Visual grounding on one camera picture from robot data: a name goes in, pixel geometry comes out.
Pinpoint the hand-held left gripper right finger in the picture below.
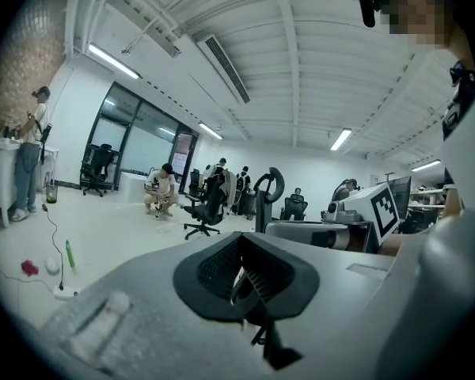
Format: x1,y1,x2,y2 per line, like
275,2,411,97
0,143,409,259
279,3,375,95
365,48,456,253
233,232,321,320

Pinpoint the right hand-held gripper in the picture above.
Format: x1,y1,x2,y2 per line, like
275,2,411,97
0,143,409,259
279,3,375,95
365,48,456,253
264,183,401,253

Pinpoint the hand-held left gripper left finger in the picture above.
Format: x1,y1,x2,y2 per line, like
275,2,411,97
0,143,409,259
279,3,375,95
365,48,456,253
173,231,245,323

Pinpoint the black computer monitor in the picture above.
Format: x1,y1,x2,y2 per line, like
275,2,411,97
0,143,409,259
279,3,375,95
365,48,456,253
387,175,413,222

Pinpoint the ceiling tube light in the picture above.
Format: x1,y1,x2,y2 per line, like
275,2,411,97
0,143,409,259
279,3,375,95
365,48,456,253
86,43,141,81
197,122,224,141
329,127,353,152
409,159,442,173

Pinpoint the beige jacket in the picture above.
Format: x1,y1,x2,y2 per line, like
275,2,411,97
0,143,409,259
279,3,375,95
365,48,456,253
219,170,238,207

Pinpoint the person's torso with harness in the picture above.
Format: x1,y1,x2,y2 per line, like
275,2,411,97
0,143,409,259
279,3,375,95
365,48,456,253
441,24,475,215

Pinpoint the green bottle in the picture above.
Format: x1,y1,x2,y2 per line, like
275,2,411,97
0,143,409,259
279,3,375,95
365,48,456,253
64,239,78,276

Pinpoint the white power strip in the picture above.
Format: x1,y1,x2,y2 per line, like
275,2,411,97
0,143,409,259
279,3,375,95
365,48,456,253
52,285,82,301

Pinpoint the red toy block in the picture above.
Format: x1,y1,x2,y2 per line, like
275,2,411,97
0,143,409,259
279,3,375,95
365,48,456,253
21,259,40,278

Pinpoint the clear waste bin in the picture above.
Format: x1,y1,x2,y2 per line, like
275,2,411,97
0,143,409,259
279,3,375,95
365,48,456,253
44,181,61,205

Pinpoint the person's head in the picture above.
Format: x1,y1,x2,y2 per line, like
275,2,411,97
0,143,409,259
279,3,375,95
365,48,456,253
374,0,457,50

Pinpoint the ceiling air vent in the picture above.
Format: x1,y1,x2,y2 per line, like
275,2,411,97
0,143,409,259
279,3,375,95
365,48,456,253
196,34,252,105

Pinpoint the black power cable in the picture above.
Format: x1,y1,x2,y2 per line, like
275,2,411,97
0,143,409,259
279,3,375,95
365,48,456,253
41,203,67,291

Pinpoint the black head-mounted camera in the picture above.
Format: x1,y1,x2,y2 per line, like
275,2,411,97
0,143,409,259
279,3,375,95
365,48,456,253
356,0,382,29

